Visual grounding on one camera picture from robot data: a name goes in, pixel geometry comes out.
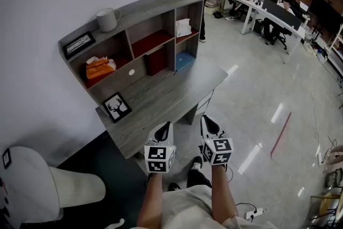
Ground white shelf rack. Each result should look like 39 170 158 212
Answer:
324 24 343 78

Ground person's right forearm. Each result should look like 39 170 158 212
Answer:
211 164 239 225

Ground long white office desk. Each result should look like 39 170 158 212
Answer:
207 0 311 65

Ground person's left forearm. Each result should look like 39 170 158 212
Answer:
136 172 164 228

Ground large black screen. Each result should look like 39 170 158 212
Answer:
308 0 343 30

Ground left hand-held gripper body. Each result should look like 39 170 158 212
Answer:
144 140 177 174

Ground red floor tape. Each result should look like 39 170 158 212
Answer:
270 112 292 159

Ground black picture frame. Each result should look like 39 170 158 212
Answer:
62 31 96 60

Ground dark desk divider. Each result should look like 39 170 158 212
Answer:
261 0 303 32

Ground white tissues pack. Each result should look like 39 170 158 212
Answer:
175 18 192 38

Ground person's black trousers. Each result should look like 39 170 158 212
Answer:
186 168 213 189

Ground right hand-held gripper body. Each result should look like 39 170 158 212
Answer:
198 136 234 166

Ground small black frame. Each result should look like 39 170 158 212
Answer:
2 147 12 169

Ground black power cable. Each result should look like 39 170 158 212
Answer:
235 202 258 223

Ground person's right shoe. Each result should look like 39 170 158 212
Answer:
190 156 204 171

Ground orange snack bag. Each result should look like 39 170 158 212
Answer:
85 56 117 80

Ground beige storage box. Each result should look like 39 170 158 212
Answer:
205 2 225 16

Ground white round pedestal table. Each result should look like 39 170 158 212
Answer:
0 145 107 229

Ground black office chair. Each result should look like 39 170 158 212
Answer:
267 26 293 50

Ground white mug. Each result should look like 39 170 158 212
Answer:
96 8 122 33

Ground deer picture frame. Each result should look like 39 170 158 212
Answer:
102 92 133 124

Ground white power strip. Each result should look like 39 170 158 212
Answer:
245 207 265 220

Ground dark red box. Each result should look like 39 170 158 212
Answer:
144 47 167 77

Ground grey wooden shelf unit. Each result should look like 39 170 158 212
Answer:
58 0 206 113

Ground person's beige garment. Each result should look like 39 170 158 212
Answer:
160 184 279 229

